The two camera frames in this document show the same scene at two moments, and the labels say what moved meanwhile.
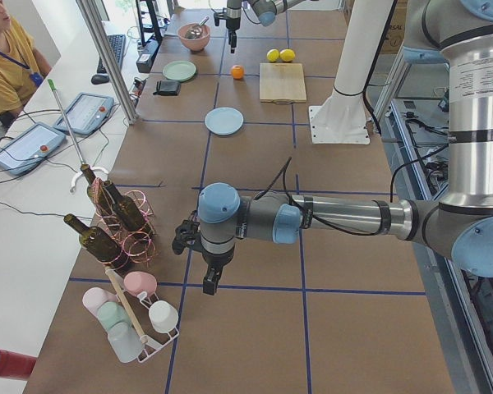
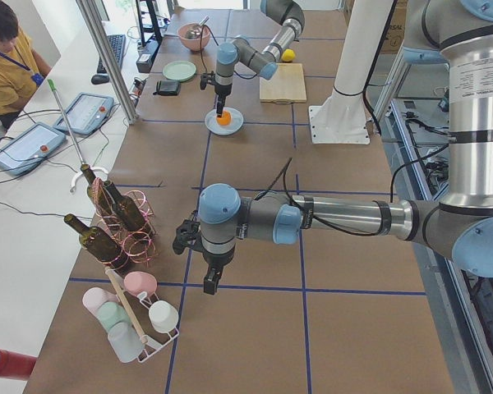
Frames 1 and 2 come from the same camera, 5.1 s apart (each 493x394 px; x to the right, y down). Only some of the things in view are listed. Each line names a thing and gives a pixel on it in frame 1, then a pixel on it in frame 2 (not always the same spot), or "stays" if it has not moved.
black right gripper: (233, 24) → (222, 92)
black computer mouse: (99, 79) stays
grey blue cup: (125, 341) stays
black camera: (220, 15) → (203, 82)
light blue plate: (223, 121) stays
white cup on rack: (163, 316) stays
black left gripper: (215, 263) stays
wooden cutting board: (281, 83) stays
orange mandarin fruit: (237, 71) → (225, 119)
